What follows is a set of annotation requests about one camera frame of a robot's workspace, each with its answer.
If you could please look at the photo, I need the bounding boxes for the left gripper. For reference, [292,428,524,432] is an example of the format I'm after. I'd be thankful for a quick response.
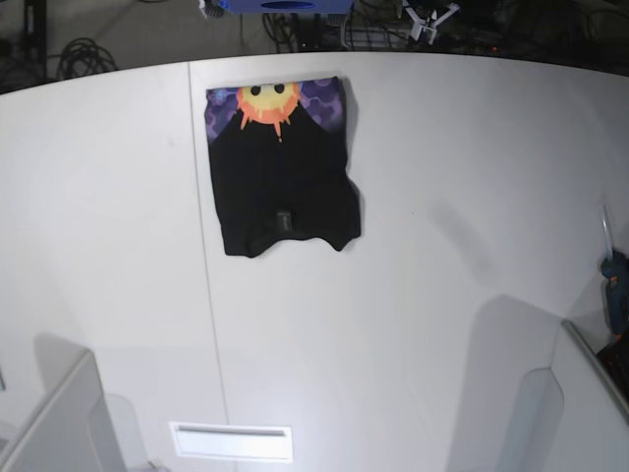
[400,0,461,45]

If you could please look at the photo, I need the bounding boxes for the black T-shirt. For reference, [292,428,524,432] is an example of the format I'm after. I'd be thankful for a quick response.
[204,77,362,259]

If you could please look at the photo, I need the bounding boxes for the black power strip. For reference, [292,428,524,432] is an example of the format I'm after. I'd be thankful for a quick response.
[438,30,503,56]

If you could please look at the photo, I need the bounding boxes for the blue plastic bin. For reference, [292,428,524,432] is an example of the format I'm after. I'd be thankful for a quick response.
[217,0,354,14]

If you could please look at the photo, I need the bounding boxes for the teal glue gun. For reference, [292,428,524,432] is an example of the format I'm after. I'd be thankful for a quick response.
[599,205,628,336]

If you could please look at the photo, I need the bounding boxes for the black keyboard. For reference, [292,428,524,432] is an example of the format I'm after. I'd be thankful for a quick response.
[597,338,629,397]

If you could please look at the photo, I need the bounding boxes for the white right table divider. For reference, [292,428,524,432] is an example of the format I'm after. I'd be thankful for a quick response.
[448,297,628,471]

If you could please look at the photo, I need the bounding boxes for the white table divider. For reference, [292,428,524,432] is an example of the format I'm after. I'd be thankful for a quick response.
[0,332,148,472]
[448,297,628,471]

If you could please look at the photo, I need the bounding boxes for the white left table divider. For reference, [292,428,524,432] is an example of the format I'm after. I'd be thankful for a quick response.
[0,332,148,472]

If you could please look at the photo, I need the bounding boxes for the coiled black floor cable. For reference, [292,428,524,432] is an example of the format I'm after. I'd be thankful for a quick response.
[56,38,118,82]

